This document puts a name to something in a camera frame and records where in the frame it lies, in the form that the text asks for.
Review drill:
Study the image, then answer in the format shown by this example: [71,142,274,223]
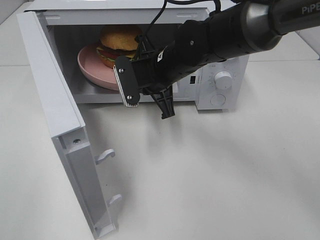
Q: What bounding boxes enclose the pink round plate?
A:
[77,43,119,91]

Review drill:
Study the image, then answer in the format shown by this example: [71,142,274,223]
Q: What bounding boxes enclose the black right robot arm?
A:
[124,0,320,119]

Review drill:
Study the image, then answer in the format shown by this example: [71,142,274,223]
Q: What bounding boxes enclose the white microwave door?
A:
[17,11,122,240]

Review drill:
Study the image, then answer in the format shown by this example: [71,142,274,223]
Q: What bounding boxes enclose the lower white timer knob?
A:
[214,71,233,90]

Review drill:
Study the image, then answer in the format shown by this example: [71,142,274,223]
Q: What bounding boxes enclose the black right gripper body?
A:
[131,43,198,95]

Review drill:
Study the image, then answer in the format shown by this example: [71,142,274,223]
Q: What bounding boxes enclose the burger with lettuce and cheese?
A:
[96,24,142,68]

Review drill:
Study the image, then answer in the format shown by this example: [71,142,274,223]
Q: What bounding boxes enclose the white microwave oven body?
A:
[17,0,248,110]

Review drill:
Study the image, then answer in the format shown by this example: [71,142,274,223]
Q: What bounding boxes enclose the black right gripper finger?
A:
[134,34,156,61]
[151,85,175,120]

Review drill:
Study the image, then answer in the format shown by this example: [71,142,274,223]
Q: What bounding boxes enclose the round white door button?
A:
[210,94,226,107]

